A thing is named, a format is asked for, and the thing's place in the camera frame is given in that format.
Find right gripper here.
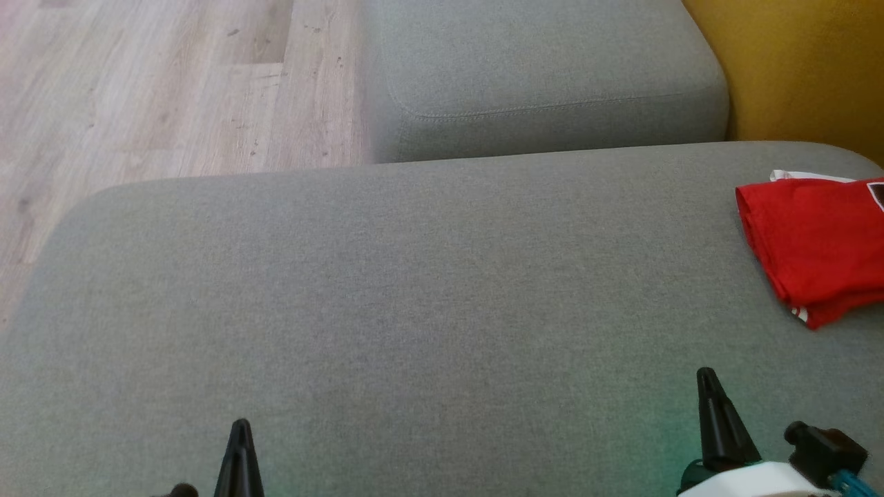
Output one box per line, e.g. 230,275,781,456
675,367,869,497

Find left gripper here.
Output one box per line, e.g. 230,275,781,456
151,418,266,497

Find red shorts with white stripes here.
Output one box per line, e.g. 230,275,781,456
734,177,884,331

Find wide yellow sofa backrest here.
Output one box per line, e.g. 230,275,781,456
682,0,884,166

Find medium grey sofa seat cushion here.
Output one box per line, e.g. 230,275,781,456
363,0,731,164

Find blue cable plug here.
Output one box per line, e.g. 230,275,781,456
827,469,865,496

